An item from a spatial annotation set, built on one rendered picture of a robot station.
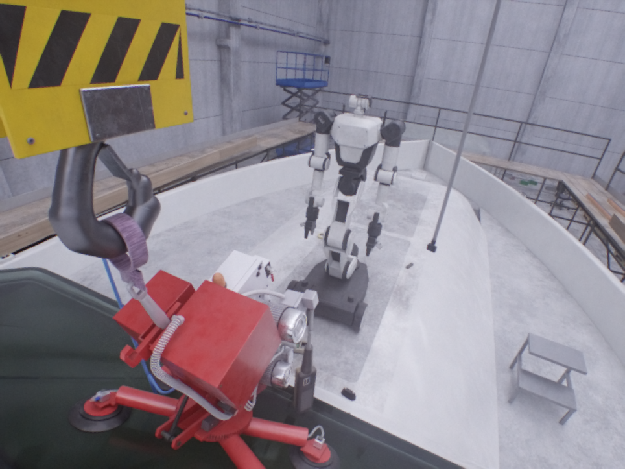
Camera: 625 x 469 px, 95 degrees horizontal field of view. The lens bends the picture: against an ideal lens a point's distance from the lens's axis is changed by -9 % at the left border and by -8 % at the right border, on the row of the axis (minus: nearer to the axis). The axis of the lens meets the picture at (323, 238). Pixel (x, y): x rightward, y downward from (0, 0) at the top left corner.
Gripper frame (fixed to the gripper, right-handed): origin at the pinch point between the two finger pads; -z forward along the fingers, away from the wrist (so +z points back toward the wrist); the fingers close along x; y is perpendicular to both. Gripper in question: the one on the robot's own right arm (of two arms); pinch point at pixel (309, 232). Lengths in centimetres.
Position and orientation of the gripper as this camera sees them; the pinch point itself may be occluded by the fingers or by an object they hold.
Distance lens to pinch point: 221.6
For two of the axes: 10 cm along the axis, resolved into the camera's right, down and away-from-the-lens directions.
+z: 1.6, -9.3, -3.2
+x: -3.5, 2.5, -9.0
